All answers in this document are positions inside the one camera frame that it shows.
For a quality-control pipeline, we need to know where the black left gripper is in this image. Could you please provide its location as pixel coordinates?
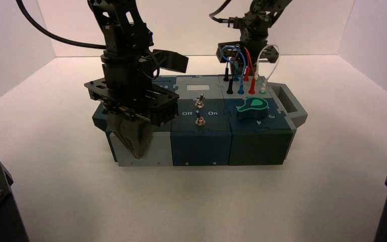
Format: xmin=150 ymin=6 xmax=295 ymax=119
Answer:
xmin=84 ymin=77 xmax=180 ymax=160

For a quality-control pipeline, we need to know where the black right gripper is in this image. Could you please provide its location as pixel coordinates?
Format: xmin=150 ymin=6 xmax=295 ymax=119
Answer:
xmin=216 ymin=41 xmax=280 ymax=65

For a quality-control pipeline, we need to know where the blue and grey task box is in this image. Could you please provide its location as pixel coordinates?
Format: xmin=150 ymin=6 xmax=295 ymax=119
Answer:
xmin=92 ymin=75 xmax=309 ymax=167

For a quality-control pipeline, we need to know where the green rotary knob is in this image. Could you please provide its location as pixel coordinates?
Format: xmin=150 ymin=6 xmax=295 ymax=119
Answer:
xmin=236 ymin=97 xmax=270 ymax=121

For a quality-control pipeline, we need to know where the white jumper cable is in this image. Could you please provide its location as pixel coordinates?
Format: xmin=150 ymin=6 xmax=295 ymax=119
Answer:
xmin=254 ymin=44 xmax=281 ymax=95

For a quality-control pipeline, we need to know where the red jumper cable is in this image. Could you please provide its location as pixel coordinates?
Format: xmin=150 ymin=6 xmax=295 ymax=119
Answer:
xmin=243 ymin=46 xmax=258 ymax=95

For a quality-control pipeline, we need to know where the blue jumper cable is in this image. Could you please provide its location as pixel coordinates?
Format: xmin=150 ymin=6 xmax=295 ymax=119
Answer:
xmin=220 ymin=44 xmax=248 ymax=95

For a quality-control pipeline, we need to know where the black jumper cable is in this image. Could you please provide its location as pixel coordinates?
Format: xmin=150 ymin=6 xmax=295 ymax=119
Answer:
xmin=223 ymin=50 xmax=236 ymax=95

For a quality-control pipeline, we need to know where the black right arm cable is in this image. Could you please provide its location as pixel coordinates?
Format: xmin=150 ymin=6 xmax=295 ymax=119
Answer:
xmin=209 ymin=0 xmax=233 ymax=24

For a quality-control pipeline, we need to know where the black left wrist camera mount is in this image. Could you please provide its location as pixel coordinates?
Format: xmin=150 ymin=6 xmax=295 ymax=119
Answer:
xmin=152 ymin=49 xmax=189 ymax=75

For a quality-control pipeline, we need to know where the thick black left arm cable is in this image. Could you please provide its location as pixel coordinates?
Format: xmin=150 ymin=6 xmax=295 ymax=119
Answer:
xmin=15 ymin=0 xmax=108 ymax=50

